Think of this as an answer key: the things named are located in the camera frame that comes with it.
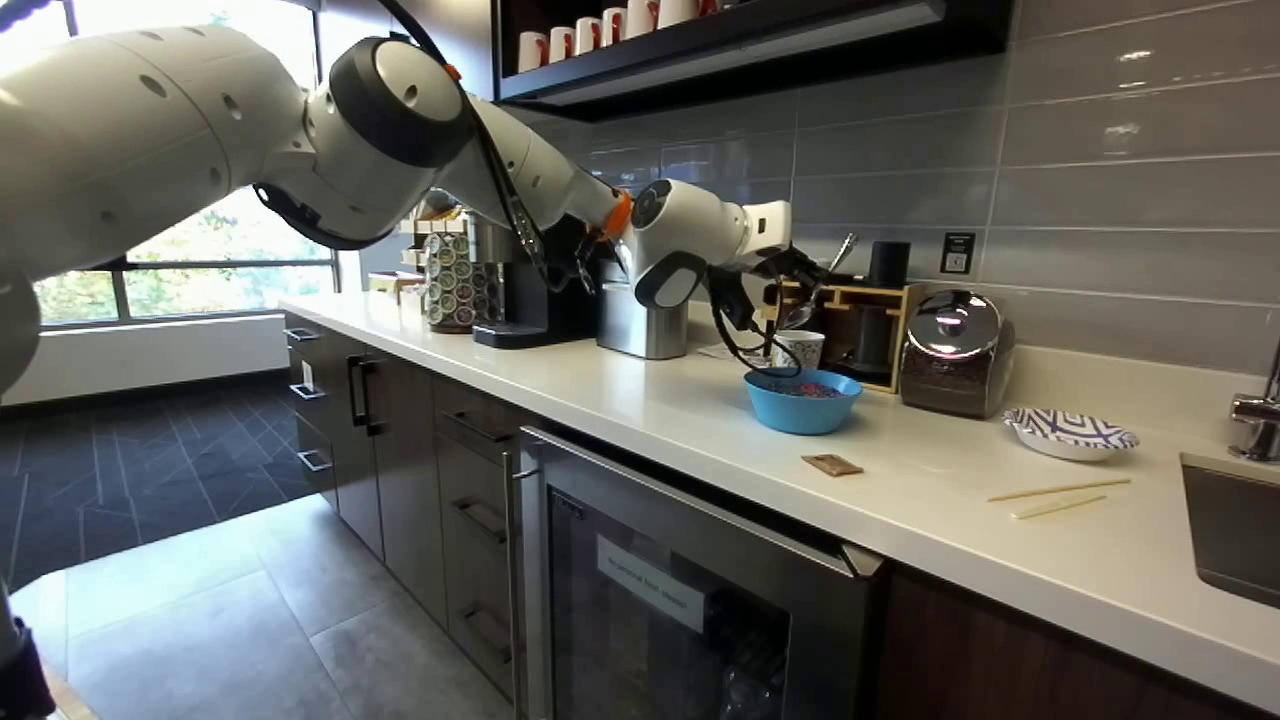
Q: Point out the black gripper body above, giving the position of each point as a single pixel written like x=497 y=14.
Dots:
x=789 y=278

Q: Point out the silver spoon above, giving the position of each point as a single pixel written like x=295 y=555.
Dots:
x=841 y=253

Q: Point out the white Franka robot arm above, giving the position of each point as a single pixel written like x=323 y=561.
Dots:
x=133 y=135

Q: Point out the white paper cup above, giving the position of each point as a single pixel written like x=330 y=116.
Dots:
x=806 y=348

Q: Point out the blue bowl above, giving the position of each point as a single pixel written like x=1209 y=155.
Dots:
x=800 y=406

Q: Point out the wooden countertop organizer rack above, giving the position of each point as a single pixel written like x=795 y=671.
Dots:
x=867 y=298

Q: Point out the black cylinder canister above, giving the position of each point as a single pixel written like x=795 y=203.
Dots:
x=891 y=265

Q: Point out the silver toaster oven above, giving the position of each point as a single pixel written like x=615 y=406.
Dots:
x=643 y=332

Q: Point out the dark steel rice cooker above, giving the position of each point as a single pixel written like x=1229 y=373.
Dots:
x=954 y=361

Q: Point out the small brown card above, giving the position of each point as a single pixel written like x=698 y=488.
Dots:
x=834 y=465

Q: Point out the black coffee machine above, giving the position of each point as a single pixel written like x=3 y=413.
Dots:
x=527 y=306

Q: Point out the blue patterned plate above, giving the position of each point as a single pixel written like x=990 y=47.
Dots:
x=1070 y=434

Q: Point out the white red mug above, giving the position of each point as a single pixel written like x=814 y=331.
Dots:
x=535 y=49
x=644 y=19
x=681 y=9
x=563 y=43
x=615 y=25
x=589 y=36

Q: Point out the wooden chopstick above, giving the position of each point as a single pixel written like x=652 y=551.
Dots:
x=1061 y=488
x=1061 y=507

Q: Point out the undercounter glass door fridge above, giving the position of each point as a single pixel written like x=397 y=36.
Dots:
x=587 y=600

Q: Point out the dark wood sink cabinet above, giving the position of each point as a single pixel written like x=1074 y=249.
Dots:
x=1001 y=666

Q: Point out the dark wood drawer cabinet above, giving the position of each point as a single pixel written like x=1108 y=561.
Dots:
x=400 y=465

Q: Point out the chrome faucet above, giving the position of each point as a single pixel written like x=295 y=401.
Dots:
x=1263 y=413

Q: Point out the steel undermount sink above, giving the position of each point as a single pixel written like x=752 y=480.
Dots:
x=1235 y=534

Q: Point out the large glass window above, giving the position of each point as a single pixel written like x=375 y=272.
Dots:
x=201 y=286

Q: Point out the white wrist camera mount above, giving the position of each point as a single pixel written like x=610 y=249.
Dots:
x=768 y=227

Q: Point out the black wall switch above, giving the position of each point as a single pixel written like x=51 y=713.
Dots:
x=958 y=253

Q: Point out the black wall shelf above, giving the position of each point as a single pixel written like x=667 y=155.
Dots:
x=800 y=43

